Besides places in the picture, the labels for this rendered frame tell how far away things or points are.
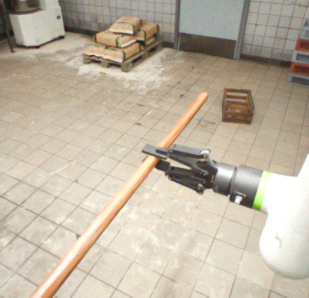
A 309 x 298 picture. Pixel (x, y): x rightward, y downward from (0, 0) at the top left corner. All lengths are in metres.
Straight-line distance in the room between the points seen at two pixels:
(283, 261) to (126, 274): 1.45
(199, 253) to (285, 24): 3.66
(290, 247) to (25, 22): 5.41
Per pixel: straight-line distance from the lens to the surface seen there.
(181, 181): 0.76
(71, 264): 0.57
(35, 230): 2.26
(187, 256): 2.00
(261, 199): 0.67
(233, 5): 4.90
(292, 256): 0.57
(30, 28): 5.67
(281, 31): 4.88
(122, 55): 4.35
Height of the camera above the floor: 1.68
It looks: 36 degrees down
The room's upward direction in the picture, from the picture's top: straight up
